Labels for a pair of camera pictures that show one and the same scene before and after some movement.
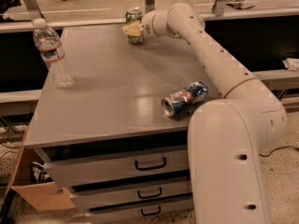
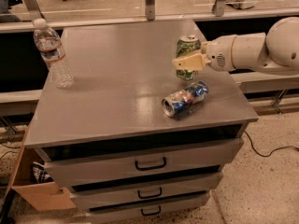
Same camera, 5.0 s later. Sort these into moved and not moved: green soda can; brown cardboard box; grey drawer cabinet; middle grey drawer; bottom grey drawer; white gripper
Moved: white gripper; green soda can
Not moved: bottom grey drawer; middle grey drawer; brown cardboard box; grey drawer cabinet
